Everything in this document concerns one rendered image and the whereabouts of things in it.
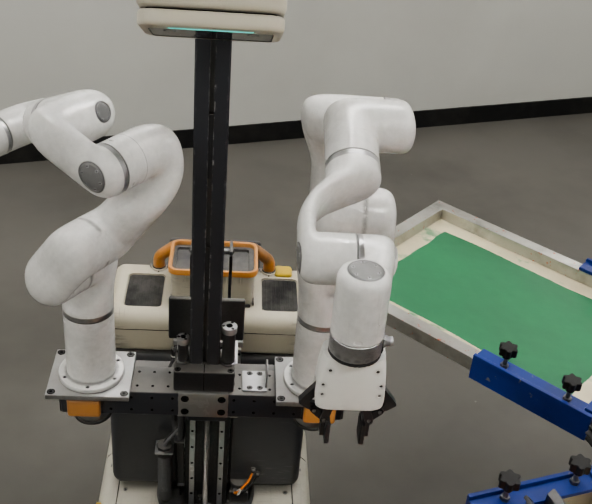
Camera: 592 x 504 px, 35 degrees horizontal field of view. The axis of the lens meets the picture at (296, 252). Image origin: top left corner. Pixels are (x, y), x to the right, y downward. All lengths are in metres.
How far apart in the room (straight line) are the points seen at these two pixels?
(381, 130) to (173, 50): 3.60
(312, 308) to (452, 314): 0.78
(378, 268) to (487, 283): 1.35
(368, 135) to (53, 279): 0.58
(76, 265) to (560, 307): 1.42
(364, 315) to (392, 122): 0.35
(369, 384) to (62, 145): 0.59
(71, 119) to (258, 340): 1.10
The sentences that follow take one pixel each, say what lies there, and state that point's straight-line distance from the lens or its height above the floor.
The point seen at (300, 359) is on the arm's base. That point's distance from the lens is 1.80.
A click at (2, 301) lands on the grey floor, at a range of 4.06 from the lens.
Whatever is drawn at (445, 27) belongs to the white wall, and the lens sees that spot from 5.53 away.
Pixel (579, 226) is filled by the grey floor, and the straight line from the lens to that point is 4.97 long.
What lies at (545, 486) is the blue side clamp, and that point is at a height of 1.00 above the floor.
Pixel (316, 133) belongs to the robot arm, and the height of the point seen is 1.68.
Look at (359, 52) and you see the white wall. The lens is 5.35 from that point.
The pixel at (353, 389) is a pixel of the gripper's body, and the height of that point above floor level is 1.48.
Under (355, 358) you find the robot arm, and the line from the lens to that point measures 1.28.
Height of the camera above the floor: 2.35
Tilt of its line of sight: 33 degrees down
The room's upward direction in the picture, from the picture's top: 5 degrees clockwise
